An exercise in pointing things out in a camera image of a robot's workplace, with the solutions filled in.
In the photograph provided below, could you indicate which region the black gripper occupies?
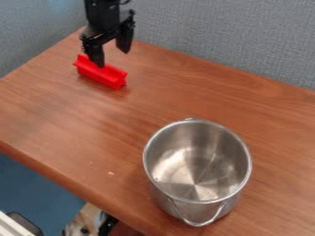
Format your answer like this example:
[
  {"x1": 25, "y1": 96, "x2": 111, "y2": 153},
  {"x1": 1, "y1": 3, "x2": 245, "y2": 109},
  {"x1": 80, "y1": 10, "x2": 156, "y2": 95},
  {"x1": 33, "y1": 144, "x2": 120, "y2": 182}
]
[{"x1": 80, "y1": 0, "x2": 135, "y2": 68}]

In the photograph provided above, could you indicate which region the red plastic block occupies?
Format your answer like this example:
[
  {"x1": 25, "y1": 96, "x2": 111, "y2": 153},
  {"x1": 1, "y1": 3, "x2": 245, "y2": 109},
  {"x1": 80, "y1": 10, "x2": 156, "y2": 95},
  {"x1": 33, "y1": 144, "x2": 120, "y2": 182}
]
[{"x1": 73, "y1": 53, "x2": 128, "y2": 89}]

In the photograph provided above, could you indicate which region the metal pot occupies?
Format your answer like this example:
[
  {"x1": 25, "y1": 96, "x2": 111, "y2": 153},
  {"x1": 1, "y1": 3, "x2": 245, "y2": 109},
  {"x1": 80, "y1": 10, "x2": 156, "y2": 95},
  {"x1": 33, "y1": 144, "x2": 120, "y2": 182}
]
[{"x1": 143, "y1": 118, "x2": 252, "y2": 227}]

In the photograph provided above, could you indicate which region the grey device under table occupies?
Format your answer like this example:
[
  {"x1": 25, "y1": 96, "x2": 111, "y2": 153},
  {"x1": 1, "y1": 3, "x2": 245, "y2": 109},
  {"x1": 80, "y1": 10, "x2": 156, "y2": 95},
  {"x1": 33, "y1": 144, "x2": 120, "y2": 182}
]
[{"x1": 0, "y1": 211, "x2": 42, "y2": 236}]

